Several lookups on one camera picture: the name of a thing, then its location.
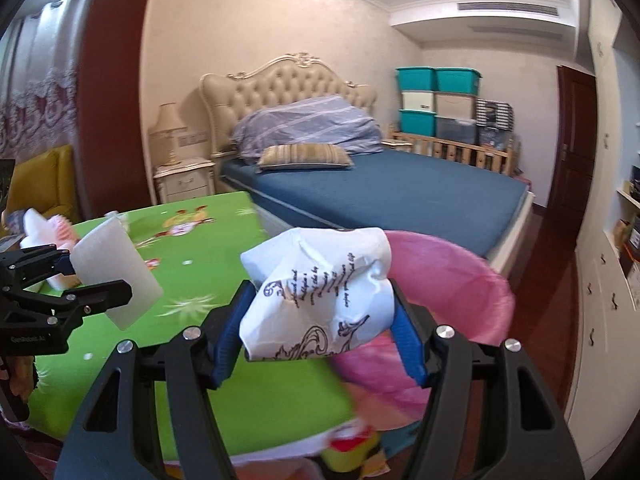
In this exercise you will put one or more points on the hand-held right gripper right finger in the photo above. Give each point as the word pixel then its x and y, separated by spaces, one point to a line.
pixel 407 340

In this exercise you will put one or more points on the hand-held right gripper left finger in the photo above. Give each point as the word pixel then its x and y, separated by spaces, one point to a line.
pixel 230 345

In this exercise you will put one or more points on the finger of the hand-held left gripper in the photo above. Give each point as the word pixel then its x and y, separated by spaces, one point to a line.
pixel 40 260
pixel 95 295

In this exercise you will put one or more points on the large white foam block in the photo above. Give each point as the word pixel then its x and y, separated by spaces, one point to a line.
pixel 117 270

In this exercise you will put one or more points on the pink foam fruit net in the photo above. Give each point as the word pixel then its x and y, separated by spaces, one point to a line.
pixel 62 232

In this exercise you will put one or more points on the white printed paper bag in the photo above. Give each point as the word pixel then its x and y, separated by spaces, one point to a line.
pixel 320 290

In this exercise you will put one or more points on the yellow leather armchair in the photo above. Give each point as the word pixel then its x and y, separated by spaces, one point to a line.
pixel 45 180

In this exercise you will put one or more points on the green printed tablecloth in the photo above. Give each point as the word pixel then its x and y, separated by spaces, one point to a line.
pixel 210 250

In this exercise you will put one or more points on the white nightstand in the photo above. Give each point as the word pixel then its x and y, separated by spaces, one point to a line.
pixel 182 182

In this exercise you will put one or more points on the bed with blue sheet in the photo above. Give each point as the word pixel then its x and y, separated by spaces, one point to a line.
pixel 400 195

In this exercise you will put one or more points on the pink lace curtain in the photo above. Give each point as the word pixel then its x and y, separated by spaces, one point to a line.
pixel 35 85

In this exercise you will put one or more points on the dark wooden pillar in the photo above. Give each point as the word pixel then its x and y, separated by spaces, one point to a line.
pixel 115 85

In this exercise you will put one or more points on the white wardrobe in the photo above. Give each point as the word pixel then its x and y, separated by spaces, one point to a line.
pixel 605 310

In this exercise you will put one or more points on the brown striped pillow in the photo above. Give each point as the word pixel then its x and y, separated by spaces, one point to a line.
pixel 305 156

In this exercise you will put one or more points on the clear grey storage box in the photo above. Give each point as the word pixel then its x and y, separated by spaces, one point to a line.
pixel 455 130

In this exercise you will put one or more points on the teal storage box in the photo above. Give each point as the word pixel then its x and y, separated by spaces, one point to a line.
pixel 415 77
pixel 457 80
pixel 417 121

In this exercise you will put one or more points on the grey-blue striped duvet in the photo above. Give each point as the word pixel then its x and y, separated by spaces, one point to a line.
pixel 305 127

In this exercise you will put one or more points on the beige storage box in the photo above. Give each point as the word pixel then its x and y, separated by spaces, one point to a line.
pixel 455 105
pixel 417 100

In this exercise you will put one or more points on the black white checkered bag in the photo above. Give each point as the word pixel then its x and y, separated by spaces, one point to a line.
pixel 492 112

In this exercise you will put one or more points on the dark wooden door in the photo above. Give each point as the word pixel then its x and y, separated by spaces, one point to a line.
pixel 570 150

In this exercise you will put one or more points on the beige tufted headboard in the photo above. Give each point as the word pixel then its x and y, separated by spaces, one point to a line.
pixel 285 90

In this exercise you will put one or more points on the air conditioner vent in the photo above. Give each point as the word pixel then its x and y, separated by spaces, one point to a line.
pixel 507 8

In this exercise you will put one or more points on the wall switch panel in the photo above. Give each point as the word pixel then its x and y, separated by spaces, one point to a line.
pixel 192 137

